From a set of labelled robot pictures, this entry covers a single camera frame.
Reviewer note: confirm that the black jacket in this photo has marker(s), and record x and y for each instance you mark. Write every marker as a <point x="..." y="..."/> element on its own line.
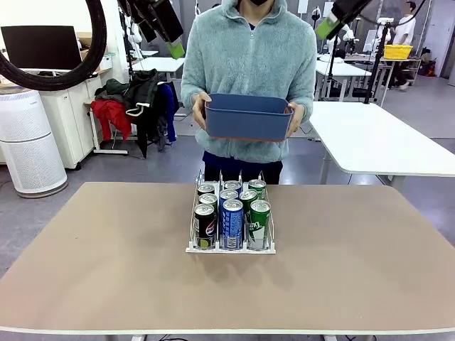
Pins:
<point x="142" y="92"/>

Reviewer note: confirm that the blue beverage can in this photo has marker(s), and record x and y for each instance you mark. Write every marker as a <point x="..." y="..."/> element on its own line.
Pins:
<point x="232" y="184"/>
<point x="232" y="223"/>
<point x="228" y="194"/>

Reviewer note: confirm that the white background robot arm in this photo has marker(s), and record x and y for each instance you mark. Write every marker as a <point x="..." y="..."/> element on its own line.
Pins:
<point x="382" y="32"/>
<point x="332" y="46"/>

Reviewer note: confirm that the person's right hand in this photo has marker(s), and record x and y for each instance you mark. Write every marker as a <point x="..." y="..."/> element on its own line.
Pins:
<point x="198" y="112"/>

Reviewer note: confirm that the red jacket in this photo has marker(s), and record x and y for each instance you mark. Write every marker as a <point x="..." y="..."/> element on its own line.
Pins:
<point x="110" y="115"/>

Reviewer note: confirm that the white background table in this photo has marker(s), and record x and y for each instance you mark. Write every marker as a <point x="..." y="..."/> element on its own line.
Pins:
<point x="341" y="69"/>
<point x="156" y="64"/>

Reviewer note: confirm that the person in teal fleece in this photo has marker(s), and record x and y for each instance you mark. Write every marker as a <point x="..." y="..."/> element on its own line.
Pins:
<point x="249" y="64"/>

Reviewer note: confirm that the person's black pants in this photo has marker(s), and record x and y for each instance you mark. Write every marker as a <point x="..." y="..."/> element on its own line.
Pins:
<point x="273" y="174"/>

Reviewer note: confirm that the stacked cardboard boxes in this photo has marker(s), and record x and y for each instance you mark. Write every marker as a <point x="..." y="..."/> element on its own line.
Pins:
<point x="83" y="35"/>

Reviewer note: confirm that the black Pepsi can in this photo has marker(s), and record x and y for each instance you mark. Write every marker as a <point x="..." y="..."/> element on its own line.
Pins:
<point x="205" y="227"/>
<point x="205" y="188"/>
<point x="208" y="198"/>

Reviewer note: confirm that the wooden shelf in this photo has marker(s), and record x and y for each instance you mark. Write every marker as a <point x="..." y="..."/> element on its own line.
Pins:
<point x="415" y="71"/>

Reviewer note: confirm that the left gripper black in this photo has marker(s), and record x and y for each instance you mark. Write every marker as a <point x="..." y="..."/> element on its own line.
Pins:
<point x="163" y="17"/>

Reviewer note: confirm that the blue plastic bin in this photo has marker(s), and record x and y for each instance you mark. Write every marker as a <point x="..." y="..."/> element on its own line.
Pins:
<point x="245" y="120"/>

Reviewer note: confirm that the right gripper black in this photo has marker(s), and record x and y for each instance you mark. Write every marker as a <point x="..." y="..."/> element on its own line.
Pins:
<point x="350" y="9"/>

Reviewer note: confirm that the white paper sheet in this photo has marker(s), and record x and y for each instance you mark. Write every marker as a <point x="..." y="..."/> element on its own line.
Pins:
<point x="303" y="6"/>

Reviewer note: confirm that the clear acrylic can dispenser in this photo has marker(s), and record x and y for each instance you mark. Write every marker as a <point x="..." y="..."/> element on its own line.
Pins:
<point x="231" y="249"/>

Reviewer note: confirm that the white air purifier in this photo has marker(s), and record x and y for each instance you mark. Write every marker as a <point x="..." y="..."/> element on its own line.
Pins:
<point x="25" y="142"/>

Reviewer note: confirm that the yellow plastic basket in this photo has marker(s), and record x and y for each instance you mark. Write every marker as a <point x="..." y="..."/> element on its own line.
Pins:
<point x="398" y="52"/>

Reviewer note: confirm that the black face mask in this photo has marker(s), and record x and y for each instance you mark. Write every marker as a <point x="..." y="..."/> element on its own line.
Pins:
<point x="259" y="1"/>

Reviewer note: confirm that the red fire extinguisher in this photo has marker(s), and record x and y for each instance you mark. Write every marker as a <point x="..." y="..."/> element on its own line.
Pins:
<point x="430" y="67"/>

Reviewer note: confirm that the white side table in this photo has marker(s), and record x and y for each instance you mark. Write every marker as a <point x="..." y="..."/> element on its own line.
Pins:
<point x="373" y="135"/>

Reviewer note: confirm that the person's left hand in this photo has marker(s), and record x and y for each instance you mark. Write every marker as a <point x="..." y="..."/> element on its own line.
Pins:
<point x="298" y="119"/>

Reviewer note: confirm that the person's blue undershirt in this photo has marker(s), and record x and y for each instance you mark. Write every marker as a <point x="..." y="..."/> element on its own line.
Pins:
<point x="208" y="159"/>

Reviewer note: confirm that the black tripod stand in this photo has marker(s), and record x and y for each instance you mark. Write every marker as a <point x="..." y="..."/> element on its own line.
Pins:
<point x="371" y="81"/>

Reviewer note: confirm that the blue garment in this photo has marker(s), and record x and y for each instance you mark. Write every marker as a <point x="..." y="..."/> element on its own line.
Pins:
<point x="172" y="106"/>

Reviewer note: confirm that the black computer monitor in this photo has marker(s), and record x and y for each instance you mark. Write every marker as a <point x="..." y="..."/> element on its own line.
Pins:
<point x="39" y="46"/>

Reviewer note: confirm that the white clothes rack frame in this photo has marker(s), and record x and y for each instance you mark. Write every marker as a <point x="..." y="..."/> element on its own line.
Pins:
<point x="110" y="152"/>

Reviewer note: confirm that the white cabinet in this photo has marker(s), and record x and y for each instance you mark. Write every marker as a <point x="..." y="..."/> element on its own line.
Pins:
<point x="67" y="117"/>

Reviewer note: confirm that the background person white shirt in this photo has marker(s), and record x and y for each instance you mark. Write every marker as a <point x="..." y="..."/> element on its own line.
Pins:
<point x="403" y="39"/>

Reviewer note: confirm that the green beverage can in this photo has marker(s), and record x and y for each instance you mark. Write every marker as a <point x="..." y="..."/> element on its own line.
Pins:
<point x="248" y="195"/>
<point x="256" y="184"/>
<point x="260" y="223"/>

